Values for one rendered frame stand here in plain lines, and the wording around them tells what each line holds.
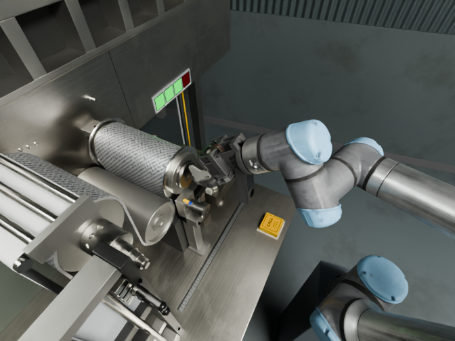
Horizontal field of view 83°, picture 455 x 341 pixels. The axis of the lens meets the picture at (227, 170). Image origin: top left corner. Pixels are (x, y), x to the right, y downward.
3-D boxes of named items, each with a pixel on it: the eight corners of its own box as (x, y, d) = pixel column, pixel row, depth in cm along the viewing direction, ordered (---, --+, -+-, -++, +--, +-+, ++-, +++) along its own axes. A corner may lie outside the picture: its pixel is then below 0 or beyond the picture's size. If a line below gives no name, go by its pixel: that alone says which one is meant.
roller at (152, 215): (152, 252, 67) (139, 231, 58) (82, 213, 75) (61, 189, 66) (178, 216, 74) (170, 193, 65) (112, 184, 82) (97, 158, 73)
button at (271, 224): (276, 237, 93) (277, 235, 91) (258, 229, 95) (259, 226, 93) (283, 222, 97) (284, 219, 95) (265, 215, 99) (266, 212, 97)
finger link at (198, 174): (181, 164, 66) (205, 155, 60) (196, 180, 68) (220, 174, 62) (175, 172, 64) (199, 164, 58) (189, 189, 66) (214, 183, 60)
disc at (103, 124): (101, 175, 76) (80, 139, 65) (100, 174, 76) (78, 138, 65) (135, 145, 85) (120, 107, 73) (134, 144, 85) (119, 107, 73)
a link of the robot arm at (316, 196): (363, 201, 48) (344, 149, 46) (327, 235, 44) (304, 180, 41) (329, 197, 55) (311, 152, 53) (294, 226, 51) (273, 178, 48)
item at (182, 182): (183, 164, 62) (198, 160, 69) (176, 162, 63) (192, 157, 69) (177, 192, 64) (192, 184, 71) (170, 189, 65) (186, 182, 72)
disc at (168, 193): (170, 209, 69) (158, 174, 57) (168, 208, 69) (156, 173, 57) (199, 171, 77) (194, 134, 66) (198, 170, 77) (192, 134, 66)
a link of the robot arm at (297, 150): (324, 175, 40) (305, 125, 38) (268, 183, 48) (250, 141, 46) (340, 154, 45) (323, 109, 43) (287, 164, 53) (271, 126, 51)
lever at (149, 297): (162, 313, 37) (163, 313, 36) (133, 293, 37) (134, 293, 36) (167, 304, 38) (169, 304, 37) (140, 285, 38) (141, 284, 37)
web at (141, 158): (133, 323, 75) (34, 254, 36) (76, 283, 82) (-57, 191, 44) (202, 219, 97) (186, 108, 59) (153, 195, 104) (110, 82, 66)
